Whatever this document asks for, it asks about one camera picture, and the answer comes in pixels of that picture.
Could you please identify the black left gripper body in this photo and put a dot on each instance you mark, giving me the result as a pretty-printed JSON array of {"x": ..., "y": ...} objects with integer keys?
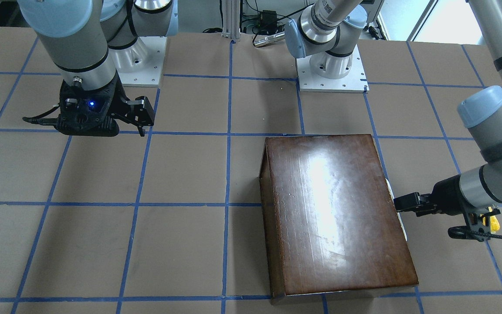
[{"x": 446, "y": 194}]

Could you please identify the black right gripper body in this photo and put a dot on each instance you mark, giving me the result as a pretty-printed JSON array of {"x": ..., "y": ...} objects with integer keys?
[{"x": 134, "y": 109}]

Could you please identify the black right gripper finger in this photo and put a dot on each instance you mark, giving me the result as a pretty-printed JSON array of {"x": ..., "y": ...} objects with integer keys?
[{"x": 139, "y": 113}]

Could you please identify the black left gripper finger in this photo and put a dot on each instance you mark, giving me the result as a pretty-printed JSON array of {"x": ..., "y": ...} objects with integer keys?
[
  {"x": 409, "y": 200},
  {"x": 421, "y": 210}
]

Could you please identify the yellow corn cob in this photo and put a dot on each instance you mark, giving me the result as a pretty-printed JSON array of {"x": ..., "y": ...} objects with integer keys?
[{"x": 493, "y": 220}]

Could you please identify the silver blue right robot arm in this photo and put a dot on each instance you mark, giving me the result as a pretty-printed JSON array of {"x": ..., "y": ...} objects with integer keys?
[{"x": 92, "y": 42}]

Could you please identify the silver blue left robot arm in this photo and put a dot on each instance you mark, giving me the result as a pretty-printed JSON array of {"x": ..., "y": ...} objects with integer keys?
[{"x": 330, "y": 29}]

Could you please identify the dark brown wooden box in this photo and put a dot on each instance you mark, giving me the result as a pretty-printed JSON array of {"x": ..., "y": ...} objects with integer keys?
[{"x": 330, "y": 223}]

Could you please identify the silver metal cylinder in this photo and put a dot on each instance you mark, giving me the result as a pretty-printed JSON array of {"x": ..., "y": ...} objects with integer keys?
[{"x": 268, "y": 40}]

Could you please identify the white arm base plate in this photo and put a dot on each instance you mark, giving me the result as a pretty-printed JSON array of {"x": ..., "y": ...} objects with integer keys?
[
  {"x": 331, "y": 72},
  {"x": 141, "y": 65}
]

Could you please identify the aluminium frame post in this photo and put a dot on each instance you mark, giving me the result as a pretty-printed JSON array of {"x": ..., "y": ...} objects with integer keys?
[{"x": 231, "y": 19}]

